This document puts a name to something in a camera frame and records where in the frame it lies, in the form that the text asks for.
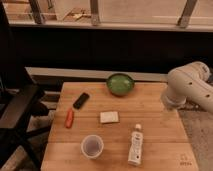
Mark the green ceramic bowl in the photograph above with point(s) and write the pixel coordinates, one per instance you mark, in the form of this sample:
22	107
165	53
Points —
120	84

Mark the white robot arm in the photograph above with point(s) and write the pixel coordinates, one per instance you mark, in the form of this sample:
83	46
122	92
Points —
188	82

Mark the black rectangular remote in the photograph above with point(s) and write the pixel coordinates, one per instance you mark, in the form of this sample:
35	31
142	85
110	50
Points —
81	100

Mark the white rectangular sponge block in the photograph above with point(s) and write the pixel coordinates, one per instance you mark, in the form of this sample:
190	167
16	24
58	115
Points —
109	117

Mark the clear plastic cup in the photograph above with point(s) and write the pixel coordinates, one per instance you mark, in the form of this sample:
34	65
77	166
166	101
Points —
92	146

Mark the white squeeze bottle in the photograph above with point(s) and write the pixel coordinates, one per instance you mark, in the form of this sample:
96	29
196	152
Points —
135	151

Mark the black chair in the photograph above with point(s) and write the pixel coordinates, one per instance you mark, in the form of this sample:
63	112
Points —
16	116

